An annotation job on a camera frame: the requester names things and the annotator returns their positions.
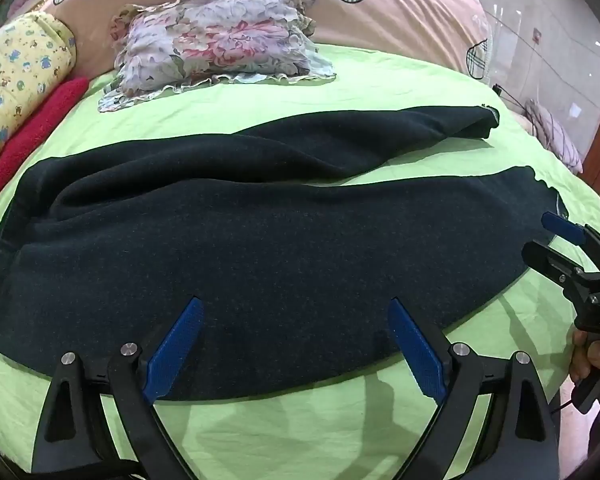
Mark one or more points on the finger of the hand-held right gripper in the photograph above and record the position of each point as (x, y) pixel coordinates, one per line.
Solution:
(562, 226)
(547, 257)

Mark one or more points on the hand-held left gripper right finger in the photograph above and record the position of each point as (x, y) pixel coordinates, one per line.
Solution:
(415, 350)

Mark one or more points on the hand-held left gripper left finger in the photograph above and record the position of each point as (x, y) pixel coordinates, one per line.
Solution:
(177, 345)

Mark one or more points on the dark navy pants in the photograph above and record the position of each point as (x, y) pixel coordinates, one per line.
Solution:
(229, 240)

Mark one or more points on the person's right hand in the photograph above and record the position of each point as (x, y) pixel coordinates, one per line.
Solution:
(597, 357)

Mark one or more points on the pink striped cloth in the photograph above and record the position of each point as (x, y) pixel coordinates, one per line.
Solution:
(555, 135)

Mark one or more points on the black charger plug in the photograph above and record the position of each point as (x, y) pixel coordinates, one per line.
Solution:
(498, 89)

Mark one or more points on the green bed sheet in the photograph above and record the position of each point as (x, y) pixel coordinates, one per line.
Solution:
(380, 85)

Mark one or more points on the red fleece blanket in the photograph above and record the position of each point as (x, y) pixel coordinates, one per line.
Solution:
(39, 120)

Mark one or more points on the pink quilt with plaid hearts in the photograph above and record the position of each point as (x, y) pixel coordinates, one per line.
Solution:
(405, 15)

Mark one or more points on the floral ruffled pillow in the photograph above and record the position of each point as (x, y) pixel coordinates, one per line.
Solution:
(214, 40)

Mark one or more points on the yellow cartoon print pillow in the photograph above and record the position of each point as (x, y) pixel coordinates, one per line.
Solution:
(14, 75)

